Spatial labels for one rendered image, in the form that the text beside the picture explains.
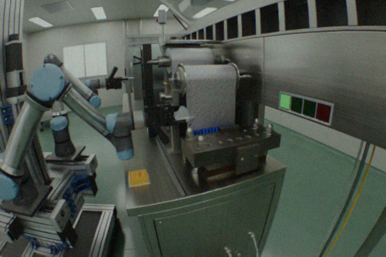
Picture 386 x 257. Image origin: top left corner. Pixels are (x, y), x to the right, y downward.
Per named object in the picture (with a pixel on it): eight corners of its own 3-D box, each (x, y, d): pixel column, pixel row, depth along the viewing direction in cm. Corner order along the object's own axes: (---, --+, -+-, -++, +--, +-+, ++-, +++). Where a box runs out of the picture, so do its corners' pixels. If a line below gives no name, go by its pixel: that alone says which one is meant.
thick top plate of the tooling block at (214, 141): (181, 150, 81) (180, 137, 79) (258, 135, 94) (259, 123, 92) (194, 168, 66) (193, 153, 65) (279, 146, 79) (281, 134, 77)
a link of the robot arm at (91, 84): (84, 91, 124) (83, 79, 122) (99, 89, 130) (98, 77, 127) (85, 92, 117) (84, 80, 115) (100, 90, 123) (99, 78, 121)
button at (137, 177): (129, 176, 73) (128, 171, 72) (146, 173, 75) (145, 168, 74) (130, 185, 66) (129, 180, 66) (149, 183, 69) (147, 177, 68)
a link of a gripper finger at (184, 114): (196, 107, 79) (174, 109, 76) (197, 121, 81) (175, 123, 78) (194, 105, 82) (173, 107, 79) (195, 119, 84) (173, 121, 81)
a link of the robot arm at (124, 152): (128, 149, 85) (125, 126, 82) (138, 158, 77) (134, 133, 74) (112, 153, 81) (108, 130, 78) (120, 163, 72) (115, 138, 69)
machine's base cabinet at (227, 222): (131, 147, 308) (124, 95, 286) (168, 142, 329) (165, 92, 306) (165, 302, 78) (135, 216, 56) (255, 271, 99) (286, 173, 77)
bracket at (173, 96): (166, 150, 96) (162, 89, 88) (178, 148, 98) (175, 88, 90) (168, 154, 91) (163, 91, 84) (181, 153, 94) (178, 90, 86)
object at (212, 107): (187, 132, 84) (186, 90, 80) (234, 125, 92) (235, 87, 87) (188, 133, 84) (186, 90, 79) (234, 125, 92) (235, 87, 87)
